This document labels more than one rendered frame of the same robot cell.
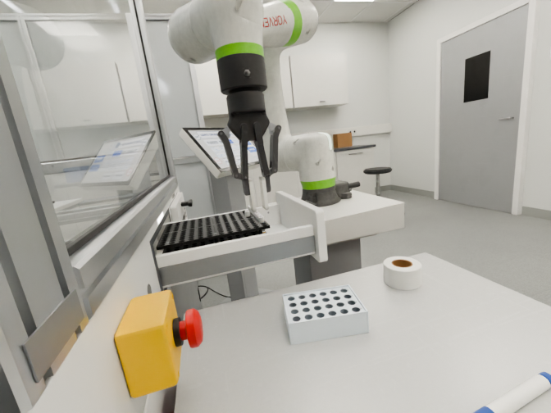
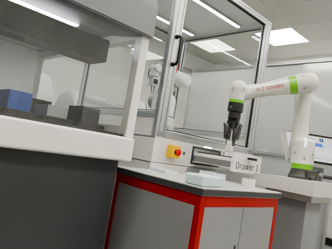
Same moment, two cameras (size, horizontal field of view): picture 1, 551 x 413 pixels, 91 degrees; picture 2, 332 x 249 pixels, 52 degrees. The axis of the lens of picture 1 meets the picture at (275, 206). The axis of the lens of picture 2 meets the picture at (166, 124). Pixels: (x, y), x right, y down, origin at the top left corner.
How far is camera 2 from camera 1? 175 cm
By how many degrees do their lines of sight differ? 63
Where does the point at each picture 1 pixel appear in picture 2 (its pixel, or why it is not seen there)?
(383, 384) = not seen: hidden behind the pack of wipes
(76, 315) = (163, 134)
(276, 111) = (297, 124)
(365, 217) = (289, 181)
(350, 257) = (297, 214)
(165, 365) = (170, 152)
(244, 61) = (231, 103)
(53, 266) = (163, 127)
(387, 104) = not seen: outside the picture
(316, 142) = (296, 142)
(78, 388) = (159, 141)
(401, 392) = not seen: hidden behind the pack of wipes
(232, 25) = (230, 94)
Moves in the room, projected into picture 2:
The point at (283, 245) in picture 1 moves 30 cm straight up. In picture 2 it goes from (222, 161) to (230, 109)
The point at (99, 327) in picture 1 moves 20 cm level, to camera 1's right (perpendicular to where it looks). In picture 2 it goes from (166, 140) to (184, 142)
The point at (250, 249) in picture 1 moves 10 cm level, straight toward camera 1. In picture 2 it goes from (214, 158) to (201, 156)
